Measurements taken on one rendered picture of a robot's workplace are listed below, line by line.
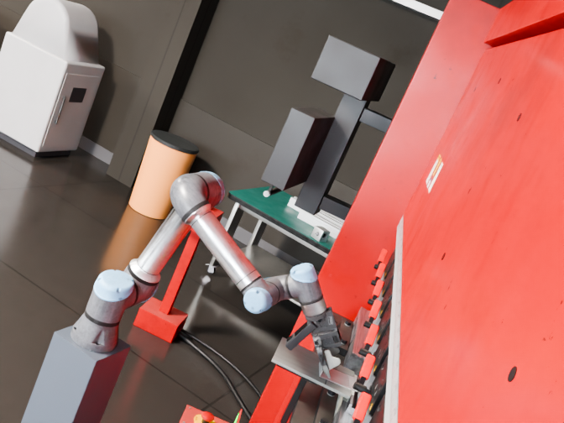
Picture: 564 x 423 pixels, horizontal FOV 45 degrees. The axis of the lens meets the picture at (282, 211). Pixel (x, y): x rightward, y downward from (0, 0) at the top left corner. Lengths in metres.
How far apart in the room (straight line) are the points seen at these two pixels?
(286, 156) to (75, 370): 1.37
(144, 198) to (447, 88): 3.49
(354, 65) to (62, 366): 1.70
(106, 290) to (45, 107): 4.14
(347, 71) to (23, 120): 3.87
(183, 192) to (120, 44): 4.88
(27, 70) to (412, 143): 4.15
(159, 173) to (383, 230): 3.10
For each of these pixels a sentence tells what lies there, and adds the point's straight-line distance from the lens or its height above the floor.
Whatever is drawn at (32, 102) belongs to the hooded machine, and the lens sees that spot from 6.30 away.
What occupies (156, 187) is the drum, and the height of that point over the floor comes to 0.27.
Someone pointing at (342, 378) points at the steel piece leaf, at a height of 1.00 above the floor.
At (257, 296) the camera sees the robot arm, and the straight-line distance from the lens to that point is 1.96.
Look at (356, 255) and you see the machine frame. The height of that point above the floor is 1.15.
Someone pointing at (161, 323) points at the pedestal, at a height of 0.09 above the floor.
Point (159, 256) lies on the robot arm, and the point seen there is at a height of 1.10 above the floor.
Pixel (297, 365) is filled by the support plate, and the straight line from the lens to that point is 2.18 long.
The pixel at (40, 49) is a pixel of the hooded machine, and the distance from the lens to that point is 6.27.
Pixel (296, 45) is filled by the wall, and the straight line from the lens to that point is 5.95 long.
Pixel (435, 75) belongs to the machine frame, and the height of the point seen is 1.97.
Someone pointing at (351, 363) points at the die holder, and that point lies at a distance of 2.56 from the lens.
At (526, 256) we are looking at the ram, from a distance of 0.94.
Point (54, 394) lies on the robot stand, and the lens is 2.38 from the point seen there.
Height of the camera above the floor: 1.94
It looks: 15 degrees down
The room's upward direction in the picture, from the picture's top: 24 degrees clockwise
